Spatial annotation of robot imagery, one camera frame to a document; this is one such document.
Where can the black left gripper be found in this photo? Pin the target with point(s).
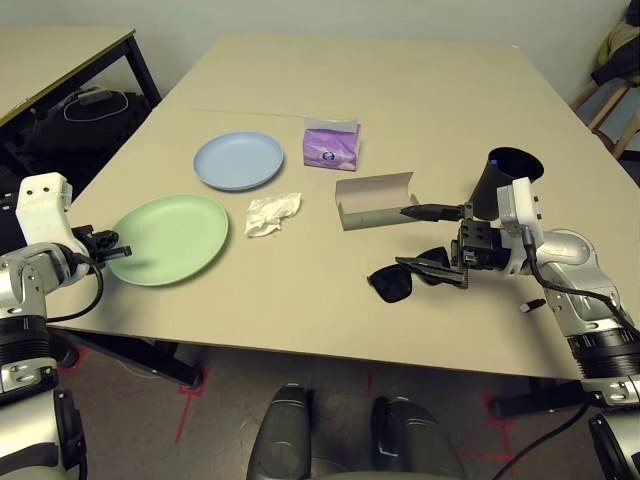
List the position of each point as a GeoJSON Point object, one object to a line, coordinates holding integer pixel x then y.
{"type": "Point", "coordinates": [95, 240]}

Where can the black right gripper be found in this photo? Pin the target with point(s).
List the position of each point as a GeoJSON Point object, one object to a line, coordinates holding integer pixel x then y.
{"type": "Point", "coordinates": [477, 245]}

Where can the light green plate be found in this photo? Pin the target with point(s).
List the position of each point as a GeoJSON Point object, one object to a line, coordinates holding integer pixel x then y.
{"type": "Point", "coordinates": [170, 240]}

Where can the black sunglasses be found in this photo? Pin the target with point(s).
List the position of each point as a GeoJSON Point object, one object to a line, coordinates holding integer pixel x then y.
{"type": "Point", "coordinates": [392, 285]}

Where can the grey glasses case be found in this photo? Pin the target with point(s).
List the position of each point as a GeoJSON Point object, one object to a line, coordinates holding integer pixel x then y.
{"type": "Point", "coordinates": [370, 217]}

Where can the white tissue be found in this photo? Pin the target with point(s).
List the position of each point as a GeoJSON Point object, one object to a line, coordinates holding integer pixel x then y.
{"type": "Point", "coordinates": [270, 212]}

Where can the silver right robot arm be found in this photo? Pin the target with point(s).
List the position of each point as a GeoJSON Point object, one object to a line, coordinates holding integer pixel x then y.
{"type": "Point", "coordinates": [575, 260]}

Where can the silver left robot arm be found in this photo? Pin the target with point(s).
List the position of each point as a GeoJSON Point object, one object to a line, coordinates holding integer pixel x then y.
{"type": "Point", "coordinates": [30, 280]}

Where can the black cup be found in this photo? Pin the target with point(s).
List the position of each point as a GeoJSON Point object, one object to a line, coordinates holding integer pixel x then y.
{"type": "Point", "coordinates": [487, 190]}

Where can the black table foot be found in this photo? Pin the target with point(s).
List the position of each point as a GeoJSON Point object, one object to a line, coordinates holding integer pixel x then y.
{"type": "Point", "coordinates": [150, 357]}
{"type": "Point", "coordinates": [540, 400]}

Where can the white marker black cap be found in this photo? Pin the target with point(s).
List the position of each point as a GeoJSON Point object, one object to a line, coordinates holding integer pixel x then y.
{"type": "Point", "coordinates": [532, 305]}

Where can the black bag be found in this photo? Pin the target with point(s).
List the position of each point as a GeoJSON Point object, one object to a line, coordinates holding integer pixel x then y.
{"type": "Point", "coordinates": [75, 140]}

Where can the purple tissue pack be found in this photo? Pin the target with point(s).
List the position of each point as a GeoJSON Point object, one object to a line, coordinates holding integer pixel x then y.
{"type": "Point", "coordinates": [330, 147]}

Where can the light blue plate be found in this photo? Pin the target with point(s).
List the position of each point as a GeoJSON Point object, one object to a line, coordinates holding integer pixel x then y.
{"type": "Point", "coordinates": [240, 160]}

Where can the grey power adapter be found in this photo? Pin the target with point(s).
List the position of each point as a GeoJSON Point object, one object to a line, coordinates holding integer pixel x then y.
{"type": "Point", "coordinates": [90, 96]}

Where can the grey robot right leg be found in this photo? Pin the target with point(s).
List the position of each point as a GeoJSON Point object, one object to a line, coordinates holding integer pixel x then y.
{"type": "Point", "coordinates": [415, 440]}

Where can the grey robot leg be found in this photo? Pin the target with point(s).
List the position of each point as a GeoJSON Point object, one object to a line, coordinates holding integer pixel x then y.
{"type": "Point", "coordinates": [282, 435]}
{"type": "Point", "coordinates": [415, 440]}

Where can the wooden stool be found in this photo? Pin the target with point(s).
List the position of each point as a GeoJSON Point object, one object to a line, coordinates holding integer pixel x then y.
{"type": "Point", "coordinates": [629, 135]}

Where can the grey robot left leg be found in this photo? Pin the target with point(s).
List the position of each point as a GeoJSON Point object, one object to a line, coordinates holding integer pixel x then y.
{"type": "Point", "coordinates": [282, 435]}

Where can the yellow-green seat cushion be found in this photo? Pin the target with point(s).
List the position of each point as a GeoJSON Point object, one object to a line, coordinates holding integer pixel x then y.
{"type": "Point", "coordinates": [605, 50]}

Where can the beige cloth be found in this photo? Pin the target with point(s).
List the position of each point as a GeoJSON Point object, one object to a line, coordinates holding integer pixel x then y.
{"type": "Point", "coordinates": [625, 35]}

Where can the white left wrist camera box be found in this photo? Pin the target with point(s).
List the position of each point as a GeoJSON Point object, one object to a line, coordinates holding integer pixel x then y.
{"type": "Point", "coordinates": [40, 215]}

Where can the beige side table black frame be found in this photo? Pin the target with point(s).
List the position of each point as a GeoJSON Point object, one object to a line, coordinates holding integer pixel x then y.
{"type": "Point", "coordinates": [50, 60]}

